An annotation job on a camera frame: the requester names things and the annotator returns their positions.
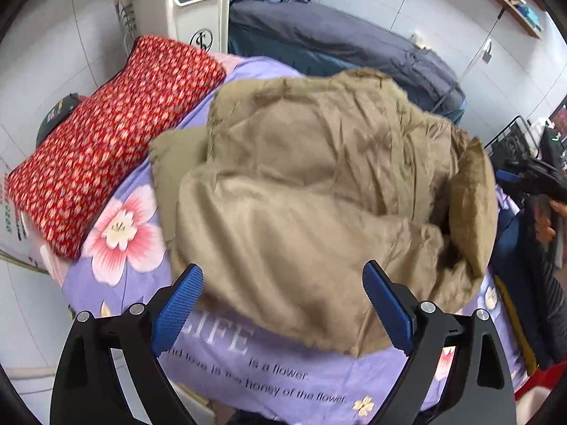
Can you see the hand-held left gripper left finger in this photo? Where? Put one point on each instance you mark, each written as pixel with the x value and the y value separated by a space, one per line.
pixel 177 314

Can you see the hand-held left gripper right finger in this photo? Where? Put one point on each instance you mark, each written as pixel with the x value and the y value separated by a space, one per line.
pixel 390 314

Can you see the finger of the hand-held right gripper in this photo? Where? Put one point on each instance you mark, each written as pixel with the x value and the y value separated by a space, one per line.
pixel 509 177

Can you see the tan hooded padded jacket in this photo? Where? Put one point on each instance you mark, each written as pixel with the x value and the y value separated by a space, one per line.
pixel 310 186

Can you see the black clothes rack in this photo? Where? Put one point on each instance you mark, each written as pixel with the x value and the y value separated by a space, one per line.
pixel 514 137

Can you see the person's right hand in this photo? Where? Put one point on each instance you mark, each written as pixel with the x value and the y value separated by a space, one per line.
pixel 560 225

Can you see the navy garment with yellow trim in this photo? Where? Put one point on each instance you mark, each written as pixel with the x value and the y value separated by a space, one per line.
pixel 518 274

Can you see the metal stand pole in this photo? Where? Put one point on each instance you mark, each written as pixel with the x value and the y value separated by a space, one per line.
pixel 460 77

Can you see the purple floral bed sheet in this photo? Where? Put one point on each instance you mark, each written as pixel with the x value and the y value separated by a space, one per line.
pixel 274 376

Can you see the white printed cardboard box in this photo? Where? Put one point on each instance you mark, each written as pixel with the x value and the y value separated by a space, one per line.
pixel 13 225

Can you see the red patterned pillow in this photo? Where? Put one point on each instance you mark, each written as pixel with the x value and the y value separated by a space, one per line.
pixel 110 133

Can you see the grey quilt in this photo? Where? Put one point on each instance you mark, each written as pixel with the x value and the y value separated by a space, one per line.
pixel 345 35

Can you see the black case with stickers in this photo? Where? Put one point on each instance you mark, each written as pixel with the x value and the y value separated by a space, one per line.
pixel 57 115

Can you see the white floor-standing machine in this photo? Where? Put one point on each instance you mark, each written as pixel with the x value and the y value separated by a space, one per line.
pixel 199 22

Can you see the wooden wall shelf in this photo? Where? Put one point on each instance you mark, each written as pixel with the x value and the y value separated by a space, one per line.
pixel 500 2

